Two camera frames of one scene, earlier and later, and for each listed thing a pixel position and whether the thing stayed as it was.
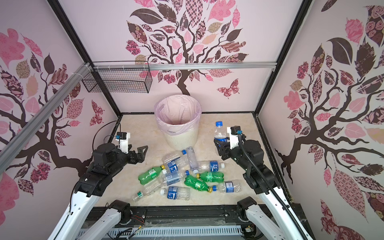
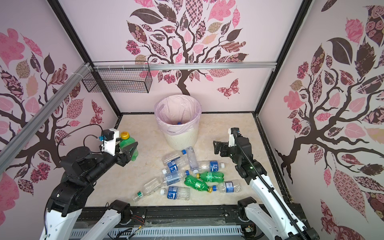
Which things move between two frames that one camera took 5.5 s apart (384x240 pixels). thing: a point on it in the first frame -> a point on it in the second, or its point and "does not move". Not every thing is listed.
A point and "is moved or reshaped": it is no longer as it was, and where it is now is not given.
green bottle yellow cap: [150, 174] is moved or reshaped
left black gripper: [141, 155] -> [122, 159]
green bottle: [213, 177] does not move
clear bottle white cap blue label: [210, 166] does not move
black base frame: [186, 217] does not move
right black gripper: [225, 149] does not move
